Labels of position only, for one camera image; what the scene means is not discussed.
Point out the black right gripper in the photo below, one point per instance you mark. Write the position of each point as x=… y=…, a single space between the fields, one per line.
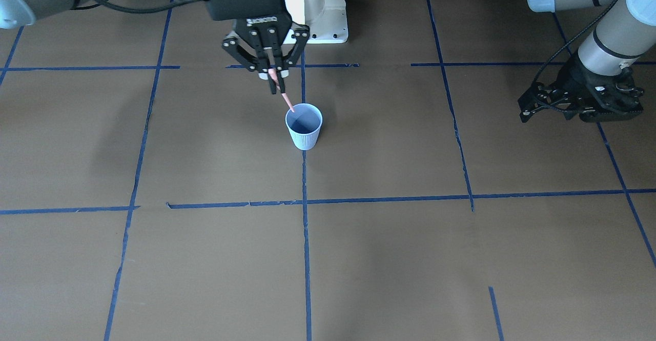
x=262 y=32

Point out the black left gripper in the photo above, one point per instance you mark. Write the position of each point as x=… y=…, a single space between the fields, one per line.
x=578 y=81

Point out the light blue ribbed cup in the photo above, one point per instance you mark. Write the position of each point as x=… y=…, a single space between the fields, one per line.
x=304 y=124

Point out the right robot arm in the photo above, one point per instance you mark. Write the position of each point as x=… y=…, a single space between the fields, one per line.
x=19 y=13

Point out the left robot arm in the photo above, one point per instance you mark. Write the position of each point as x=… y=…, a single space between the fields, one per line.
x=620 y=35

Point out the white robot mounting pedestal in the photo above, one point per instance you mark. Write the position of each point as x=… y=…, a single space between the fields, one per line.
x=326 y=19

